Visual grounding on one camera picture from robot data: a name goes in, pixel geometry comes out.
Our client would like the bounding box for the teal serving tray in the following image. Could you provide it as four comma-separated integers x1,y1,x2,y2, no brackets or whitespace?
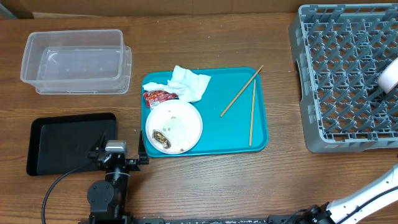
140,67,269,159

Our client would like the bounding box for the crumpled white napkin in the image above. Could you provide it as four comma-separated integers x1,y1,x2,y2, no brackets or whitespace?
143,65,211,103

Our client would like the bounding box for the white bowl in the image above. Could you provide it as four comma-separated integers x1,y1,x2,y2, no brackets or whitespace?
377,58,398,93

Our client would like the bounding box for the white dinner plate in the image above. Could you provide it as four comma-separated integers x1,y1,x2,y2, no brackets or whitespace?
145,100,203,155

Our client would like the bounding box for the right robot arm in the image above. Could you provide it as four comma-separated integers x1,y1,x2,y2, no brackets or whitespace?
285,165,397,224

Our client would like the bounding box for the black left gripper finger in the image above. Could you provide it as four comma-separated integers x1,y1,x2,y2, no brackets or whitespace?
138,131,149,164
93,131,107,152

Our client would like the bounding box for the red ketchup packet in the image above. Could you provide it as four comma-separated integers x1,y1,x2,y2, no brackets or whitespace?
143,90,178,109

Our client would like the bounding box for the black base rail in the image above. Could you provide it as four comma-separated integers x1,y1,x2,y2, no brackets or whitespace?
132,215,290,224

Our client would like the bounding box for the black plastic tray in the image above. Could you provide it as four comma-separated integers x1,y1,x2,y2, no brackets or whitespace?
26,113,118,176

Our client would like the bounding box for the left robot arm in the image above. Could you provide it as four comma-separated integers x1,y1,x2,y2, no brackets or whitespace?
87,133,149,223

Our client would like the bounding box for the brown food scrap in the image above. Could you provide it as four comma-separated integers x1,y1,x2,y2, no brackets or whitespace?
152,129,171,149

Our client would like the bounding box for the grey dishwasher rack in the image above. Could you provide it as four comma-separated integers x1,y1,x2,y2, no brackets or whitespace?
289,3,397,153

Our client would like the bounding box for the clear plastic bin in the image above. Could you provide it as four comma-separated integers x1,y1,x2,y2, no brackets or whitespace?
21,29,132,95

